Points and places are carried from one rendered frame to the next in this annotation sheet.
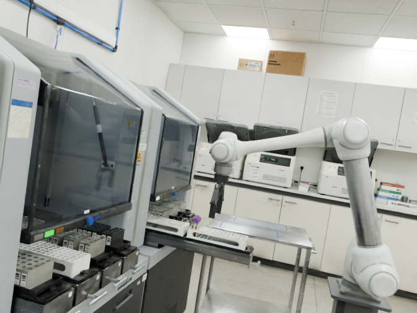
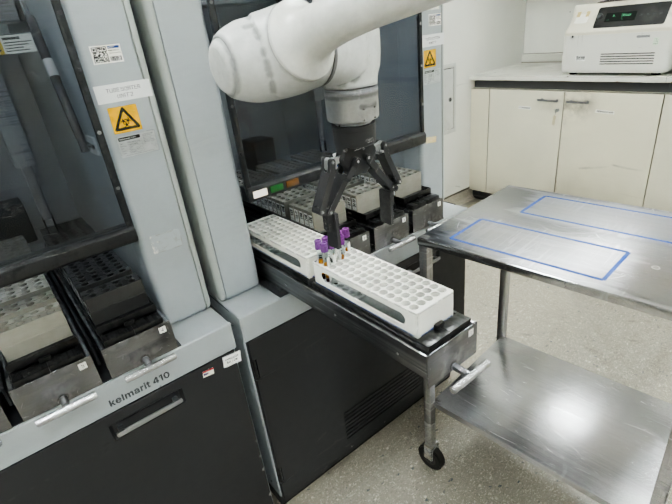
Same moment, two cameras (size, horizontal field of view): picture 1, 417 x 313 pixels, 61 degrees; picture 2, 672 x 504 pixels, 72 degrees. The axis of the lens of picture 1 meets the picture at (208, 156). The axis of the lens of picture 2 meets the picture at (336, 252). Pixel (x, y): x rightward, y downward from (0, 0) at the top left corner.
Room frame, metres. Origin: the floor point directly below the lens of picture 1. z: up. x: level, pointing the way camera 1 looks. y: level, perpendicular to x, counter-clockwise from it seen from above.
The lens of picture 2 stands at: (1.13, -0.55, 1.31)
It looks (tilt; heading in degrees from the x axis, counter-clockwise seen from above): 26 degrees down; 40
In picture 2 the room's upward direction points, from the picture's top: 7 degrees counter-clockwise
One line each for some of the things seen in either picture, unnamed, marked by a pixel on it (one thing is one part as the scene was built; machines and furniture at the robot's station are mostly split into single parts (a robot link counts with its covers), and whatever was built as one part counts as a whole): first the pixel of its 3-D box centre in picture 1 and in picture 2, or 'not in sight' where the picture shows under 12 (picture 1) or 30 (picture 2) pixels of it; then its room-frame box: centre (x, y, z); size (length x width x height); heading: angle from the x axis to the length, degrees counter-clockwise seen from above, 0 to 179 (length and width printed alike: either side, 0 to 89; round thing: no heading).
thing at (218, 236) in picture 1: (217, 238); (377, 288); (1.78, -0.11, 0.83); 0.30 x 0.10 x 0.06; 76
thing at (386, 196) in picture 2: (218, 207); (386, 206); (1.85, -0.09, 0.98); 0.03 x 0.01 x 0.07; 76
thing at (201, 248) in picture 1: (190, 242); (337, 288); (1.81, 0.02, 0.78); 0.73 x 0.14 x 0.09; 76
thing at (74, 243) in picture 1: (79, 243); (29, 319); (1.35, 0.44, 0.85); 0.12 x 0.02 x 0.06; 165
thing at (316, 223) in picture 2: (164, 215); (327, 216); (2.01, 0.20, 0.85); 0.12 x 0.02 x 0.06; 166
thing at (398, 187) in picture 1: (392, 185); not in sight; (4.10, -2.14, 1.10); 0.24 x 0.13 x 0.10; 74
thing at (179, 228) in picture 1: (159, 225); (289, 244); (1.86, 0.20, 0.83); 0.30 x 0.10 x 0.06; 76
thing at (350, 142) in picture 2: (220, 182); (355, 147); (1.78, -0.08, 1.11); 0.08 x 0.07 x 0.09; 166
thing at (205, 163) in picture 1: (225, 148); (643, 5); (4.44, -0.19, 1.22); 0.62 x 0.56 x 0.64; 164
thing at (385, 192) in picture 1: (388, 192); not in sight; (4.11, -2.12, 1.01); 0.23 x 0.12 x 0.08; 75
